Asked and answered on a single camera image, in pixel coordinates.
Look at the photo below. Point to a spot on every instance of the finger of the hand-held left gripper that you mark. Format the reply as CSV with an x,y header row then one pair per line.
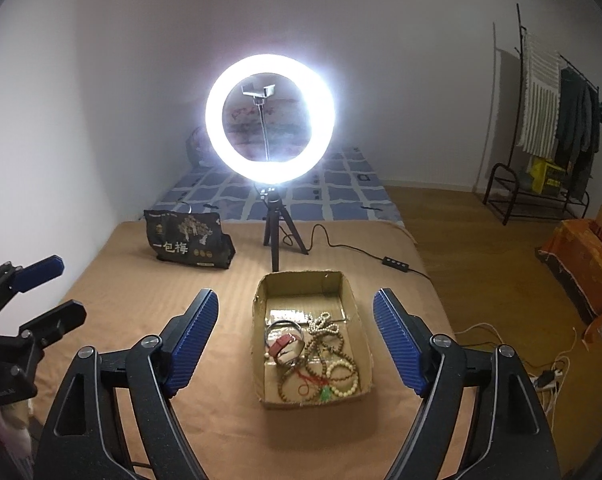
x,y
41,270
61,317

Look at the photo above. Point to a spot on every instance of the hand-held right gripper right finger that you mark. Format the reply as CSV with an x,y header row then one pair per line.
x,y
398,340

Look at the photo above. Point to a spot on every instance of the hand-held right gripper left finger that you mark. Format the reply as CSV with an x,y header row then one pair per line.
x,y
196,345

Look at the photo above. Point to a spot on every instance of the cardboard box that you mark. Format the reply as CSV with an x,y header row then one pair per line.
x,y
286,285

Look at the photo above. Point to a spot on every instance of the black snack bag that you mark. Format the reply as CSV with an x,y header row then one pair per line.
x,y
186,240

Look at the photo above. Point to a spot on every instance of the black tripod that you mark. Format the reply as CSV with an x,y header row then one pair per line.
x,y
273,230

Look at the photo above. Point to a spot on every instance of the blue patterned bed sheet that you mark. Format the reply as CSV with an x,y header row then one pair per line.
x,y
331,190

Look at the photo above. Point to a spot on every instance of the black clothes rack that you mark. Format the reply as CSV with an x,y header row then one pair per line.
x,y
501,185

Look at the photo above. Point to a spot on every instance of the patterned pillow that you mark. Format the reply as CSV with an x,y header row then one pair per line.
x,y
198,147

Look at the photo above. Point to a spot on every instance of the orange cloth covered furniture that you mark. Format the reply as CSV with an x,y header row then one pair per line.
x,y
586,260

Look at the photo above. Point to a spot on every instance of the yellow box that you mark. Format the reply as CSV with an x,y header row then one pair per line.
x,y
548,175

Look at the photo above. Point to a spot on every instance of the phone holder clamp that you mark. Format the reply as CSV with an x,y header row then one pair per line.
x,y
258,92

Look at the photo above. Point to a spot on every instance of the dark hanging clothes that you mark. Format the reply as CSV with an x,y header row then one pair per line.
x,y
578,125

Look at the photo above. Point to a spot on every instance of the white hanging cloth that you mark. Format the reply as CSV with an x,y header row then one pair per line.
x,y
538,95

